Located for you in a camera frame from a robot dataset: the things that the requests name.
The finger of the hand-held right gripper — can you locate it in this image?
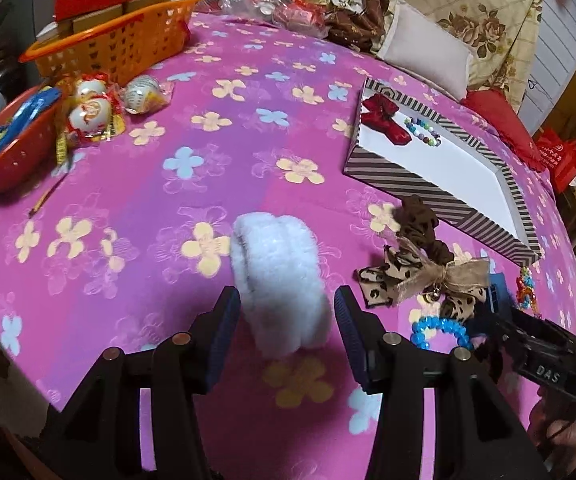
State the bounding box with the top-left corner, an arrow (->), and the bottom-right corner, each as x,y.
468,272 -> 521,343

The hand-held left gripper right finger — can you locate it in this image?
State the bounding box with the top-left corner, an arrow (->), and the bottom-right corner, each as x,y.
334,285 -> 543,480

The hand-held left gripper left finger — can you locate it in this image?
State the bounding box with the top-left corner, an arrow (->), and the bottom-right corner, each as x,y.
43,285 -> 243,480

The orange blue bead bracelet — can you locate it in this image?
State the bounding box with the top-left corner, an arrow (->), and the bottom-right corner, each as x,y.
515,266 -> 536,313

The blue spiral hair tie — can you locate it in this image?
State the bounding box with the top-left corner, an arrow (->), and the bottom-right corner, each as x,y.
410,316 -> 470,352

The white fluffy scrunchie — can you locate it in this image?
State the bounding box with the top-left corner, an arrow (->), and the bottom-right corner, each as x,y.
231,212 -> 329,359

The leopard print bow hair tie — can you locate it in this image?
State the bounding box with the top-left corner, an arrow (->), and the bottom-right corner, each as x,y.
357,245 -> 491,322

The dark brown scrunchie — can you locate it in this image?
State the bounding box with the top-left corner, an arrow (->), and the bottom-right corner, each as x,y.
393,194 -> 454,261

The striped cardboard box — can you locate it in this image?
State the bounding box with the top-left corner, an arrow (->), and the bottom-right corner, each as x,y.
344,78 -> 542,267

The person's right hand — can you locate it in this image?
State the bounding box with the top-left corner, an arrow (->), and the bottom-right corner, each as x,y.
528,400 -> 576,457

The red shopping bag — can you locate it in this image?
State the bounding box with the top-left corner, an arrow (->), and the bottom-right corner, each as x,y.
535,127 -> 576,194

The pink floral blanket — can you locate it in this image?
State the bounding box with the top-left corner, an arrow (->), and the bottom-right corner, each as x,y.
0,7 -> 576,480

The red frilled cushion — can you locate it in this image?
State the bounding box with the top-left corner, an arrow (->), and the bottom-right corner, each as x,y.
462,89 -> 544,171

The pencil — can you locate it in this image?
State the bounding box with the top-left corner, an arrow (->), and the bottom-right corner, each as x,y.
28,175 -> 69,218

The red velvet bow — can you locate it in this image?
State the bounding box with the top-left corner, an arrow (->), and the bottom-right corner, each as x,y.
360,92 -> 413,147

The white egg-shaped toy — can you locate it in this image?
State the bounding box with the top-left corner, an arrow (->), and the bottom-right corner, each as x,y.
124,75 -> 161,115
75,74 -> 109,101

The lucky cat figurines pack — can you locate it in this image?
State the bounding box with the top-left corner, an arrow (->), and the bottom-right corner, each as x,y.
68,97 -> 115,133

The white pillow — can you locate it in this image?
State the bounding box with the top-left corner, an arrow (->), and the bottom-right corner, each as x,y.
380,0 -> 476,101

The beige floral quilt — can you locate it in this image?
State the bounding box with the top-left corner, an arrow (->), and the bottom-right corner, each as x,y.
328,0 -> 544,113

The orange plastic basket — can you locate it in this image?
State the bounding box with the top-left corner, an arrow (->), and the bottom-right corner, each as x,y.
19,0 -> 203,88

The red snack packet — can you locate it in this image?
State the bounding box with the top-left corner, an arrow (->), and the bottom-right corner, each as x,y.
273,0 -> 327,32

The brown cardboard box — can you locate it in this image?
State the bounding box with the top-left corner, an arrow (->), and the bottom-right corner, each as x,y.
72,0 -> 169,35

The pastel round bead bracelet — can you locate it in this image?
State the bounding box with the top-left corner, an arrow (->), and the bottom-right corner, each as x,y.
404,116 -> 443,148

